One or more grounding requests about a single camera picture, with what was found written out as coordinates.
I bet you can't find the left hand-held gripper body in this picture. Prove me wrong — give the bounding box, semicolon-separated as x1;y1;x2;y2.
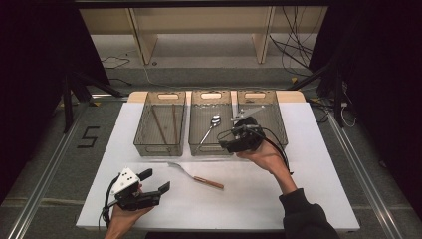
109;167;163;212

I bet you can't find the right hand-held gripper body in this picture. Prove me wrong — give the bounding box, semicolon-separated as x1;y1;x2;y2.
231;106;267;153

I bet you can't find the clear grey plastic bin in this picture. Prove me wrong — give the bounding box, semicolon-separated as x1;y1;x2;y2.
236;90;289;157
187;90;237;157
132;91;187;157

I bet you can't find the shiny metal spoon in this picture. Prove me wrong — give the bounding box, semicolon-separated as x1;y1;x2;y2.
195;114;222;153

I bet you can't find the person's right hand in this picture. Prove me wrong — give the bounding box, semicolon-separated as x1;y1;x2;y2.
237;139;284;174

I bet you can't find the person's left hand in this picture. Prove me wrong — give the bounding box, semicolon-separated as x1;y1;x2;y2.
109;203;156;234

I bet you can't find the light wooden table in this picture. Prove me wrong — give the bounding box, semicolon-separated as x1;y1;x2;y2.
127;90;307;104

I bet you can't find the white table cover sheet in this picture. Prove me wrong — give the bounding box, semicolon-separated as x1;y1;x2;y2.
75;101;361;232

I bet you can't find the black metal stand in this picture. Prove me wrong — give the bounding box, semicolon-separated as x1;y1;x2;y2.
287;49;346;128
60;70;125;134

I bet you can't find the black metal crossbar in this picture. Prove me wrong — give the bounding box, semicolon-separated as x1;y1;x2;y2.
33;0;332;8

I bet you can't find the dark curtain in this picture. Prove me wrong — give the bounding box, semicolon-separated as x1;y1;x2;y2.
310;0;422;213
0;0;110;207

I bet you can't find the left hand-held gripper cable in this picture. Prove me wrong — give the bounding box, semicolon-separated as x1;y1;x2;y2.
99;174;121;231

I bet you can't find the hand-held gripper cable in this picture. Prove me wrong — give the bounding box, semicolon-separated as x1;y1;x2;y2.
99;174;121;231
261;126;295;176

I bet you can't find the right hand-held gripper cable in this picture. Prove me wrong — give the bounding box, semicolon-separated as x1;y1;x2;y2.
261;126;295;176

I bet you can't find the long aluminium floor rail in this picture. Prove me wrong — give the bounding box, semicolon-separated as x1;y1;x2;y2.
326;113;404;239
6;99;89;239

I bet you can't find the short aluminium floor rail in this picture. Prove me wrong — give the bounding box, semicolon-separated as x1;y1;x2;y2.
90;94;129;102

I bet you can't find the bundle of black cables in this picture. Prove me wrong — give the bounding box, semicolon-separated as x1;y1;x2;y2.
268;5;320;78

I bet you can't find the thin white floor cable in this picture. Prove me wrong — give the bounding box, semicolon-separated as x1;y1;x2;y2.
142;64;188;92

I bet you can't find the white cable loop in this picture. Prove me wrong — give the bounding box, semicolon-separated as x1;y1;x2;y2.
340;101;357;128

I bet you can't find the short black floor cable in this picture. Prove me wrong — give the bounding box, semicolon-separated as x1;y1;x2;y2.
108;77;133;88

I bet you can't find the black looped floor cable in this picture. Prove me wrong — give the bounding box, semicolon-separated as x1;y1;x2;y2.
100;55;131;70

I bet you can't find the light wooden desk frame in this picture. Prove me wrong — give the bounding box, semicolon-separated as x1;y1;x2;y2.
79;6;329;66

